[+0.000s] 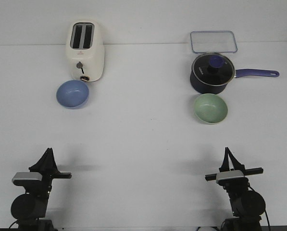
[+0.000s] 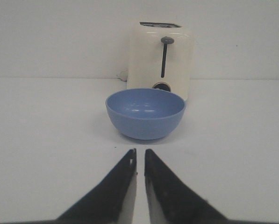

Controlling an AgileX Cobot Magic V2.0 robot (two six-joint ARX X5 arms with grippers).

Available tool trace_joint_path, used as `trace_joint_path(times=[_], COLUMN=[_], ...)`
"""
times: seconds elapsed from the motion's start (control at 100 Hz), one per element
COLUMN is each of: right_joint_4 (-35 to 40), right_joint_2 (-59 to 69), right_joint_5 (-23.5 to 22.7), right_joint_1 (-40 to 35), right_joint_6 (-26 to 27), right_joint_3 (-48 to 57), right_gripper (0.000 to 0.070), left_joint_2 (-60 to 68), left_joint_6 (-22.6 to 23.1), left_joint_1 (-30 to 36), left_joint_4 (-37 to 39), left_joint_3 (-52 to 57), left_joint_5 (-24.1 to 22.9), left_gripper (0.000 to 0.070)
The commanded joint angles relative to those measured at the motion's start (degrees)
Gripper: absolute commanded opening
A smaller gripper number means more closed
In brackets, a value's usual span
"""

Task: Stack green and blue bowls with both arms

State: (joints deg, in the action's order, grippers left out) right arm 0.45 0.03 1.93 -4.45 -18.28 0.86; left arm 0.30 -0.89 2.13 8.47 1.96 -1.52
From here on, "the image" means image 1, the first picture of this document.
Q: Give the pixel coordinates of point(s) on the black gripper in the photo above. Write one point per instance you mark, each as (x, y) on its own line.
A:
(43, 188)
(233, 180)

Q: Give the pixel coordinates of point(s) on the green bowl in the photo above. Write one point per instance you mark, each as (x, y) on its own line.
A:
(210, 108)

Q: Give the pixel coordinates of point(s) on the blue bowl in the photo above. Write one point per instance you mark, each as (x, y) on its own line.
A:
(72, 94)

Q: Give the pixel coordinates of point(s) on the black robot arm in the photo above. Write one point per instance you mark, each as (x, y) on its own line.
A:
(29, 209)
(247, 205)

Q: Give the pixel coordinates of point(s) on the dark blue saucepan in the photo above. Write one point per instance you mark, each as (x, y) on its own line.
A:
(203, 87)

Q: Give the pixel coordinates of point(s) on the glass pot lid blue knob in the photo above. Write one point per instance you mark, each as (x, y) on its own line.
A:
(213, 69)

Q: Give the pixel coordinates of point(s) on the clear rectangular container lid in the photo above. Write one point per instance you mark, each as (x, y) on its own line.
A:
(213, 41)

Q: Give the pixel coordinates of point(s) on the cream two-slot toaster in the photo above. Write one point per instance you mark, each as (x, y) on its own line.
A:
(85, 50)

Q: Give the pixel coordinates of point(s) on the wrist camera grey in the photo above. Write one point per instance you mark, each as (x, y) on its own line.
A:
(223, 178)
(24, 178)

